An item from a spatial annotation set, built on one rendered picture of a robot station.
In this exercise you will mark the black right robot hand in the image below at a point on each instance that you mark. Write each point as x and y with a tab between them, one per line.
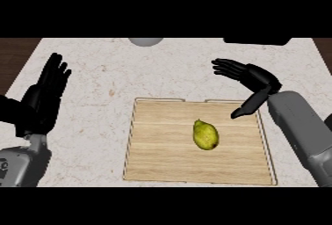
253	78

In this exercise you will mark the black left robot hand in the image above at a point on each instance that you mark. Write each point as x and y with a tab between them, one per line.
40	99

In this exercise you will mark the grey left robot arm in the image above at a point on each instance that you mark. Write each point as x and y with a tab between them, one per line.
22	164

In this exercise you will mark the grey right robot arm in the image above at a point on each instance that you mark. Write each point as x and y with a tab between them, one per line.
303	132

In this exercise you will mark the yellow-green pear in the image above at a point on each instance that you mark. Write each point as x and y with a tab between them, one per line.
205	135

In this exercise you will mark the pale wooden tray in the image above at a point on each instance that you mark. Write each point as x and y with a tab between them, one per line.
198	143

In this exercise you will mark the grey rounded pot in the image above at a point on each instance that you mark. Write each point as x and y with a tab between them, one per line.
146	41

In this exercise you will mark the black appliance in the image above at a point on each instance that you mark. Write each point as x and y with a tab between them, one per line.
257	41

